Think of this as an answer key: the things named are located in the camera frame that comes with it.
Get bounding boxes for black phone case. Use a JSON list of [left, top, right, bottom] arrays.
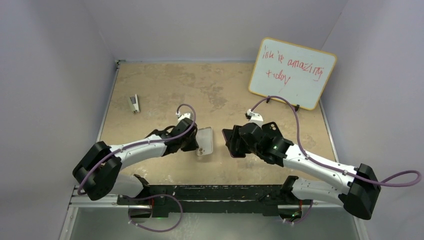
[[261, 121, 284, 142]]

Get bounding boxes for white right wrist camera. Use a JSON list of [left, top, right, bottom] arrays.
[[245, 109, 264, 126]]

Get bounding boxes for beige phone case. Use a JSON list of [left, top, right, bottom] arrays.
[[196, 126, 214, 156]]

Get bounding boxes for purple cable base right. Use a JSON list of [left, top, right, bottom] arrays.
[[282, 200, 314, 227]]

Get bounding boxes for whiteboard with yellow frame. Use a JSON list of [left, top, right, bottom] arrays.
[[248, 37, 338, 110]]

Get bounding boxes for purple cable base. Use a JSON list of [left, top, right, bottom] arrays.
[[127, 193, 184, 233], [282, 200, 314, 227]]

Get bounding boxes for black mounting base bar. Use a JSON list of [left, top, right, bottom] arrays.
[[117, 184, 300, 218]]

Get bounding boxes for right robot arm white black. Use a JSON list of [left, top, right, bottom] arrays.
[[222, 122, 381, 220]]

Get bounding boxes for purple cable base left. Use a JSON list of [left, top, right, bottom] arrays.
[[127, 193, 184, 233]]

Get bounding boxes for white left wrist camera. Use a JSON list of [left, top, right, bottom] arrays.
[[176, 112, 193, 121]]

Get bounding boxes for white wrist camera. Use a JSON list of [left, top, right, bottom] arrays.
[[245, 109, 264, 126], [176, 112, 193, 121]]

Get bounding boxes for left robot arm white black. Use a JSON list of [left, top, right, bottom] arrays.
[[72, 117, 198, 205]]

